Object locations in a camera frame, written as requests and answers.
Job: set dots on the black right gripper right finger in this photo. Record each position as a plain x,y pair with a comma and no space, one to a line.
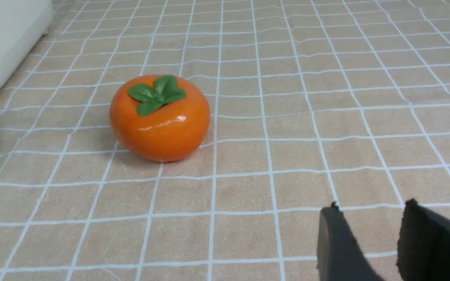
423,244

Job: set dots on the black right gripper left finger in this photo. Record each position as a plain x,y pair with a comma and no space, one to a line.
339,257

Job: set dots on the beige checkered tablecloth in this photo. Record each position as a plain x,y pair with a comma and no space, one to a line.
312,101

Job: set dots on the orange persimmon with green leaves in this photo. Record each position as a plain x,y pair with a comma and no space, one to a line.
163,118

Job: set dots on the white two-slot toaster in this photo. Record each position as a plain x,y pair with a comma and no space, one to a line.
22,24

